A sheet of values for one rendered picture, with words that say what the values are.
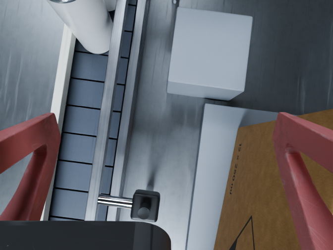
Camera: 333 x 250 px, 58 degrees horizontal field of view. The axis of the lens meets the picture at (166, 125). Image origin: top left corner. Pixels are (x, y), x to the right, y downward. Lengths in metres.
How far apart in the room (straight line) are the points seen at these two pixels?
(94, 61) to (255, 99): 0.25
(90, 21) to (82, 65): 0.11
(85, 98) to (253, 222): 0.27
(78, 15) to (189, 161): 0.27
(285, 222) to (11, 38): 0.46
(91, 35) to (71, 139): 0.15
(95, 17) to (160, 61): 0.17
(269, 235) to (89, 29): 0.27
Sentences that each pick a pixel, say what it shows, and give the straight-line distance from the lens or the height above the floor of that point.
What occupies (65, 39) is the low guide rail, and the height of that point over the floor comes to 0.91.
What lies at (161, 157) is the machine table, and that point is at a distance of 0.47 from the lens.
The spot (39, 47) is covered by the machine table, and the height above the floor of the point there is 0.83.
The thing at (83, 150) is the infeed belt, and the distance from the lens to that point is 0.43.
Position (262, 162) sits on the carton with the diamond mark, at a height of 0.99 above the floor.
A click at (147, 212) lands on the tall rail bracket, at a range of 0.31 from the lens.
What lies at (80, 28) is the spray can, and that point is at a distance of 0.35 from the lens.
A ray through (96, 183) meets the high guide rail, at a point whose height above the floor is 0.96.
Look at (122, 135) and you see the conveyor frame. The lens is 0.42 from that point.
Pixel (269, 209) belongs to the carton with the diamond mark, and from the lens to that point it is 0.29.
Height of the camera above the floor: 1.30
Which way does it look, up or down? 86 degrees down
